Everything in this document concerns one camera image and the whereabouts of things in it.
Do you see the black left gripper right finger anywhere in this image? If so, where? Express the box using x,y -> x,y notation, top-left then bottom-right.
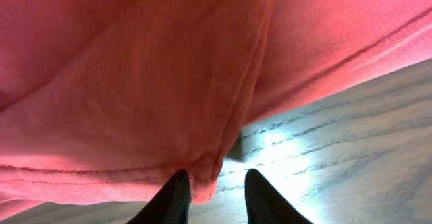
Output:
245,169 -> 312,224

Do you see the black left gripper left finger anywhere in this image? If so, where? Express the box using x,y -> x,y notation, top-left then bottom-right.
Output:
127,170 -> 192,224

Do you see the orange red t-shirt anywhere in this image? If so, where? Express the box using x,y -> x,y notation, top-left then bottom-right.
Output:
1,0 -> 431,219

